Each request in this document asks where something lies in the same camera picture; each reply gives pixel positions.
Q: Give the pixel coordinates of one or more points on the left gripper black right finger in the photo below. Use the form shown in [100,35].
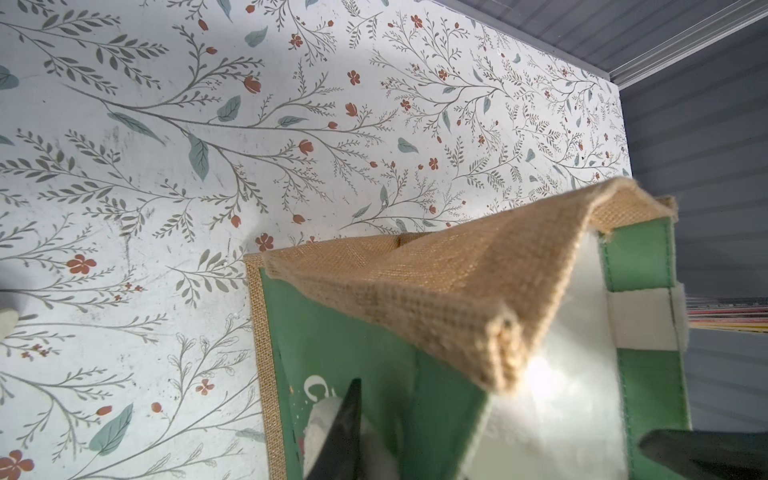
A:
[708,455]

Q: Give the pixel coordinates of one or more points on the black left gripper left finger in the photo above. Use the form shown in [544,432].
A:
[340,454]

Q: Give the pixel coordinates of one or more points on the blue lid pencil tube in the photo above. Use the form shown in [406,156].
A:
[744,314]

